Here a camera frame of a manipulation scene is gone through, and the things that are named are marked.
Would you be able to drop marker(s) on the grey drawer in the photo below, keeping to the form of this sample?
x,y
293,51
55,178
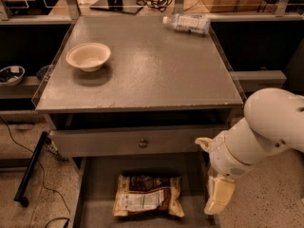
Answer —
x,y
125,141
98,187

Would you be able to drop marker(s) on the grey side shelf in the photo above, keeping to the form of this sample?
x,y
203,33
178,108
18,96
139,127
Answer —
x,y
25,89
251,81

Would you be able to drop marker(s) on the grey side shelf left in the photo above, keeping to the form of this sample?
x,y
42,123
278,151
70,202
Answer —
x,y
25,89

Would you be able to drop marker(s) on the black monitor stand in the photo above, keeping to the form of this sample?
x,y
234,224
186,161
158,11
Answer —
x,y
122,6

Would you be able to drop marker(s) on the bowl with dark items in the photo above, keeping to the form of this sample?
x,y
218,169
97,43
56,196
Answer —
x,y
11,75

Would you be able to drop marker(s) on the cream paper bowl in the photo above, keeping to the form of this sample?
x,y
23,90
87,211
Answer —
x,y
88,57

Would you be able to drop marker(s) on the grey side shelf right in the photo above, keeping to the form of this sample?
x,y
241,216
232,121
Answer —
x,y
251,81

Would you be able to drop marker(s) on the grey drawer cabinet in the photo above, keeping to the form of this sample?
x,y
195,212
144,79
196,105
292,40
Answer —
x,y
154,77

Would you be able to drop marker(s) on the brown chip bag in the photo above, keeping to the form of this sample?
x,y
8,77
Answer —
x,y
138,194

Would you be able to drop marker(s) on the black bar on floor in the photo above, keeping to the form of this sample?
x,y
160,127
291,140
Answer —
x,y
20,194

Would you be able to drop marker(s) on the grey top drawer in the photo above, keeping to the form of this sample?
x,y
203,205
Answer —
x,y
125,141

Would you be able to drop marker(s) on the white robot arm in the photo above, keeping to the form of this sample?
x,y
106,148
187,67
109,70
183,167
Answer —
x,y
273,122

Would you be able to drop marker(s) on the grey middle drawer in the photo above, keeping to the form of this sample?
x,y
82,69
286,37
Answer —
x,y
98,187

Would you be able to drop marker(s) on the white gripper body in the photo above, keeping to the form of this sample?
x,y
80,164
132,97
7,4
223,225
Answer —
x,y
225,157

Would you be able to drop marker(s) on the round metal drawer knob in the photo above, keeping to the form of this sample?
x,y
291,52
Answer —
x,y
143,143

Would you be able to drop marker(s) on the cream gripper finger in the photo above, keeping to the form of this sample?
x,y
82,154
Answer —
x,y
204,143
220,190

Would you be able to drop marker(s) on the clear plastic water bottle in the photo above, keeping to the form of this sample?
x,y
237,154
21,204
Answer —
x,y
188,23

